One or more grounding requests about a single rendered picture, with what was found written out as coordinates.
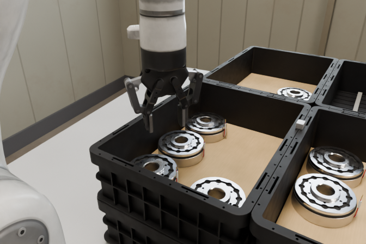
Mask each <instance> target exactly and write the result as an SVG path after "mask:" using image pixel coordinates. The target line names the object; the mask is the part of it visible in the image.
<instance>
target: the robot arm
mask: <svg viewBox="0 0 366 244"><path fill-rule="evenodd" d="M28 3H29V0H0V93H1V88H2V83H3V79H4V76H5V73H6V70H7V68H8V65H9V63H10V60H11V58H12V55H13V53H14V50H15V47H16V45H17V42H18V40H19V37H20V34H21V31H22V27H23V24H24V21H25V18H26V13H27V9H28ZM139 13H140V19H139V25H131V26H129V27H128V28H127V37H128V38H129V39H140V47H141V63H142V71H141V73H140V75H139V77H136V78H133V79H130V78H125V79H124V84H125V87H126V91H127V94H128V96H129V100H130V103H131V106H132V108H133V110H134V112H135V113H136V114H140V113H142V114H143V124H144V126H145V128H146V130H148V131H149V133H153V132H154V125H153V115H152V111H153V108H154V105H155V104H156V103H157V100H158V98H159V97H163V96H166V95H175V96H176V98H177V100H178V102H179V105H178V123H179V125H180V126H181V127H183V126H185V123H187V121H188V107H189V106H190V105H191V104H197V103H198V100H199V95H200V90H201V87H202V81H203V76H204V75H203V73H201V72H200V71H199V70H198V69H193V70H188V69H187V67H186V21H185V0H139ZM187 78H188V79H189V81H190V86H189V89H188V94H187V96H186V95H185V93H184V91H183V89H182V85H183V84H184V82H185V81H186V79H187ZM141 83H143V85H144V86H145V87H146V88H147V89H146V92H145V95H144V101H143V104H140V103H139V101H138V97H137V94H136V92H137V91H138V90H139V85H140V84H141ZM0 244H66V242H65V237H64V233H63V229H62V225H61V222H60V219H59V216H58V214H57V212H56V210H55V208H54V206H53V204H52V203H51V201H50V200H49V199H48V198H47V197H46V196H45V195H44V194H42V193H41V192H40V191H38V190H37V189H35V188H34V187H32V186H31V185H29V184H27V183H26V182H24V181H23V180H21V179H20V178H18V177H17V176H15V175H14V174H12V173H11V172H10V170H9V169H8V166H7V164H6V161H5V156H4V151H3V144H2V136H1V125H0Z"/></svg>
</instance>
